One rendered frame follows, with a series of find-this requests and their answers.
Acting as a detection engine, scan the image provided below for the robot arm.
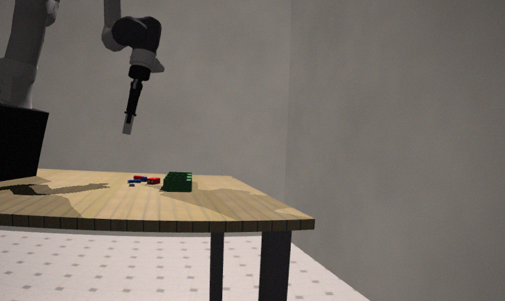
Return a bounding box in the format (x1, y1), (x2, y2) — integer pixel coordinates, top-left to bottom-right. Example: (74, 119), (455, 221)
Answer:
(0, 0), (164, 109)

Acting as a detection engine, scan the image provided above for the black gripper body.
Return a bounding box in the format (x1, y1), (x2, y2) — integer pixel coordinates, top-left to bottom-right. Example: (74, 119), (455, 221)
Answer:
(128, 65), (151, 85)

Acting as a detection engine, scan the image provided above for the green three-compartment bin rack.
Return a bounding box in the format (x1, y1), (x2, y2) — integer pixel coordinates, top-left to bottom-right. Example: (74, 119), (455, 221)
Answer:
(163, 172), (192, 192)

